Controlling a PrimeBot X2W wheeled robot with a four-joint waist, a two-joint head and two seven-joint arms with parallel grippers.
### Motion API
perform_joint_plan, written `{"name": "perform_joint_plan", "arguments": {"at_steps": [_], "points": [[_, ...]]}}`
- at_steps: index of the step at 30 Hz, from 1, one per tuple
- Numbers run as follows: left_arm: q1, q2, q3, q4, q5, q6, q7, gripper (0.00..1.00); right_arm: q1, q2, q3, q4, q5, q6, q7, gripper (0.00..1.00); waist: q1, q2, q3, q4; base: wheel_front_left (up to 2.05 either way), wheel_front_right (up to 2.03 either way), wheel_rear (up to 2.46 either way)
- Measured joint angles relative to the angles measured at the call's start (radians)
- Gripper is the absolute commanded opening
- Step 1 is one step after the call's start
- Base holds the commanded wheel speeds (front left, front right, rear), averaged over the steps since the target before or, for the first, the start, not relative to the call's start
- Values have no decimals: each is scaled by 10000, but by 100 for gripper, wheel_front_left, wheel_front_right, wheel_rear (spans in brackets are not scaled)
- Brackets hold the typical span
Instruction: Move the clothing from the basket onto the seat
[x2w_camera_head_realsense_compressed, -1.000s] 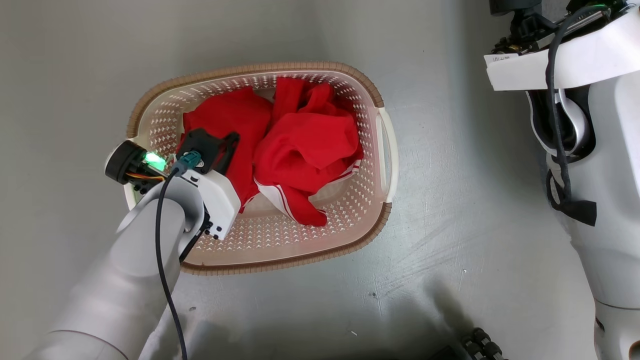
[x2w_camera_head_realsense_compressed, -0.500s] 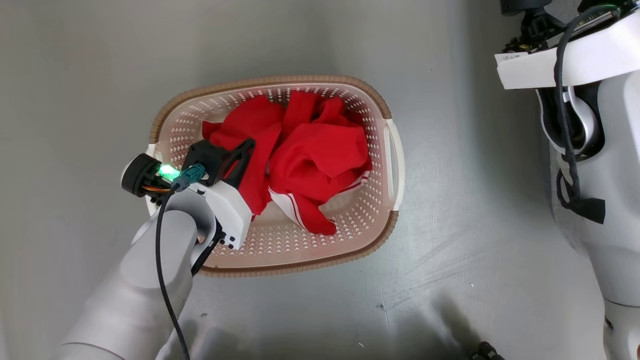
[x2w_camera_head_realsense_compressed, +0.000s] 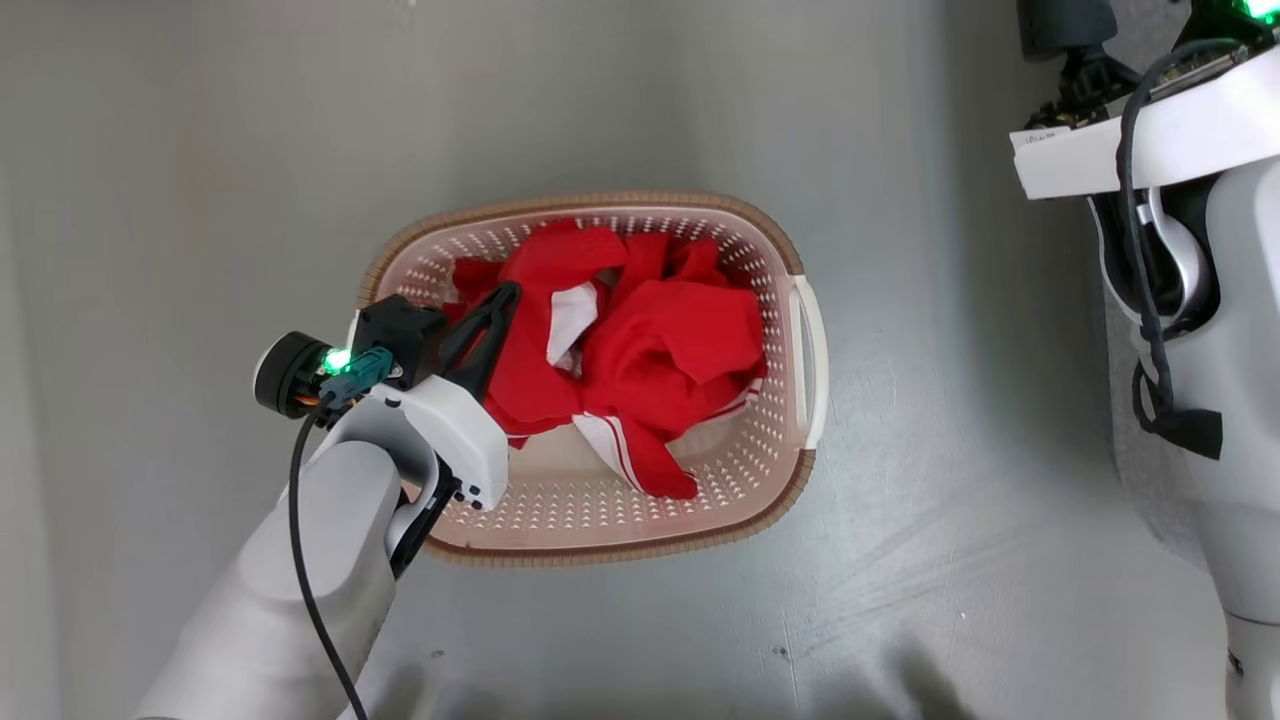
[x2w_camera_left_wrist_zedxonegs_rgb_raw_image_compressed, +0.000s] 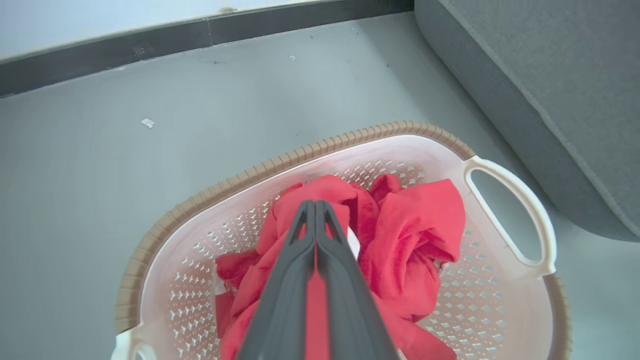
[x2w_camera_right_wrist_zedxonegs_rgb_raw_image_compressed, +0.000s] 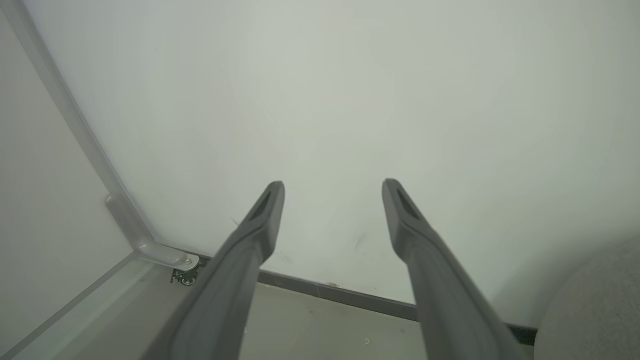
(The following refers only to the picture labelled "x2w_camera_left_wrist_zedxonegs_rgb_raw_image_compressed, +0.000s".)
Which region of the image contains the cream perforated basket brown rim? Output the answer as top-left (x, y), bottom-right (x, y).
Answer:
top-left (111, 120), bottom-right (572, 360)

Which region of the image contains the black baseboard strip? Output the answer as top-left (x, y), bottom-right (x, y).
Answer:
top-left (0, 0), bottom-right (415, 98)

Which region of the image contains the red garment with white stripes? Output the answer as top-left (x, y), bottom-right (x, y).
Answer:
top-left (215, 173), bottom-right (467, 360)

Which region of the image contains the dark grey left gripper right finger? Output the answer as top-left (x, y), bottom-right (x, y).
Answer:
top-left (316, 200), bottom-right (400, 360)

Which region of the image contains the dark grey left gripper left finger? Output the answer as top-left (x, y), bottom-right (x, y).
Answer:
top-left (236, 200), bottom-right (317, 360)

